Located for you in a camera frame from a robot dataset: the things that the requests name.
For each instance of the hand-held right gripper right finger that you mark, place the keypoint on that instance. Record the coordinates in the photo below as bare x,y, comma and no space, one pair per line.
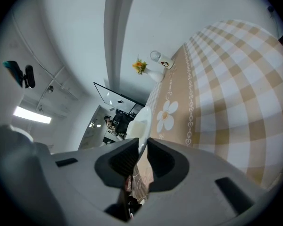
191,192

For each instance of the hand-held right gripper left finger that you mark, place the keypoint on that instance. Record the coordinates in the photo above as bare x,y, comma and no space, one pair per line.
85,185

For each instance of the black mesh office chair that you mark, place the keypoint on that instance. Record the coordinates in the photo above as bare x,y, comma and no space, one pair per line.
120,123

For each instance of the round ceiling lamp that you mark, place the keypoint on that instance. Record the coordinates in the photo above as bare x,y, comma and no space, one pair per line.
50,89

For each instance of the yellow flower bouquet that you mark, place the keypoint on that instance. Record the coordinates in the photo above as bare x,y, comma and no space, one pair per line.
139,66

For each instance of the black-framed whiteboard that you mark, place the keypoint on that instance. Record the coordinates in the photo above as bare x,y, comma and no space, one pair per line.
113,98

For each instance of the white round plate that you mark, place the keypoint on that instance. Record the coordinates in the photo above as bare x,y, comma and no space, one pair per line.
145,116

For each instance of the ceiling light panel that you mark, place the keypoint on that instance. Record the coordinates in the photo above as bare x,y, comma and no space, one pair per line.
33,115

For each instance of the checkered beige tablecloth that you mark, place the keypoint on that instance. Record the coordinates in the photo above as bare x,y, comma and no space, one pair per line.
238,67

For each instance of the white cartoon-print jar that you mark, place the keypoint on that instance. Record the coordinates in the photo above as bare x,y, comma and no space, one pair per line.
166,63

